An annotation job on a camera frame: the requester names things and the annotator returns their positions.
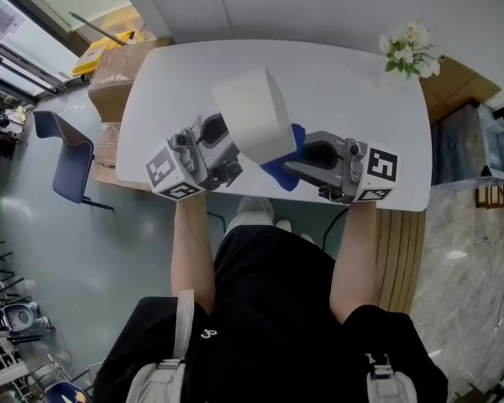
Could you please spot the glass sliding door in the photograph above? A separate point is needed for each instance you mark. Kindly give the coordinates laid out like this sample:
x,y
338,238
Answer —
x,y
17,44

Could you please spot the dark blue chair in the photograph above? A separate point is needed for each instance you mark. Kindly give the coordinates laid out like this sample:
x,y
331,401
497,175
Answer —
x,y
71,162

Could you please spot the white grey floor machine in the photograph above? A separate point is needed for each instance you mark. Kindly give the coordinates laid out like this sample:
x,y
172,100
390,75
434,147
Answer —
x,y
21,319

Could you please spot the person's right forearm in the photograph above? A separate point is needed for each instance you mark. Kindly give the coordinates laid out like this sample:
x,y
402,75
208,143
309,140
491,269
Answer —
x,y
353,267

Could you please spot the blue cloth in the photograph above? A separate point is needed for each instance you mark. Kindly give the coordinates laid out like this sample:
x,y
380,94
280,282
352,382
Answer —
x,y
277,170

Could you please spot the white shoe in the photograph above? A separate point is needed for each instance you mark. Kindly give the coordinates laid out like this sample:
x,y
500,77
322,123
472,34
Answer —
x,y
284,225

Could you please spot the white cube box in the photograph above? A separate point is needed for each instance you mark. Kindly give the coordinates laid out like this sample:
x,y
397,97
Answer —
x,y
256,116

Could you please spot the taped cardboard box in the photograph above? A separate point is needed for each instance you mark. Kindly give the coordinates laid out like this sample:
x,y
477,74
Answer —
x,y
107,153

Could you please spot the person's left forearm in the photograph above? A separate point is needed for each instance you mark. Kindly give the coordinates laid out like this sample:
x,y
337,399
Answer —
x,y
191,258

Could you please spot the grey metal pole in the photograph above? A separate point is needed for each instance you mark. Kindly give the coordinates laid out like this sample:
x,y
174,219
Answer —
x,y
98,27

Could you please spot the yellow bag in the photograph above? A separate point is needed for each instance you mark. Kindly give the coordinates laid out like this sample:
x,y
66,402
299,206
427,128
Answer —
x,y
92,57

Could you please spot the white flowers in vase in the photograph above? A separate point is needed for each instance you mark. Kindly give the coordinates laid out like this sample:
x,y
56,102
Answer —
x,y
407,48

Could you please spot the black metal rack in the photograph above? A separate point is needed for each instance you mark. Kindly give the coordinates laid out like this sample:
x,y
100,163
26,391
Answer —
x,y
4,271

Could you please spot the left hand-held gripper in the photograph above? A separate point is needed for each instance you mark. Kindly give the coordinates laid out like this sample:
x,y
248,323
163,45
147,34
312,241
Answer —
x,y
168,170

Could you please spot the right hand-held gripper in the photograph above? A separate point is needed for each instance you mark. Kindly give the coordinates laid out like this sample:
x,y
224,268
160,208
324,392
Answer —
x,y
380,168

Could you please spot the wooden crate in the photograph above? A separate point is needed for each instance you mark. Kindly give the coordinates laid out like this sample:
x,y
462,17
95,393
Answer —
x,y
497,195

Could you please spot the person's black shirt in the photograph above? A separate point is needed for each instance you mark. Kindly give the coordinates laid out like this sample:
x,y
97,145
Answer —
x,y
277,309

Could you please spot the slatted wooden bench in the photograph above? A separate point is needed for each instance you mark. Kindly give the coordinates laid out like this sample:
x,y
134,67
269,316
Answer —
x,y
399,258

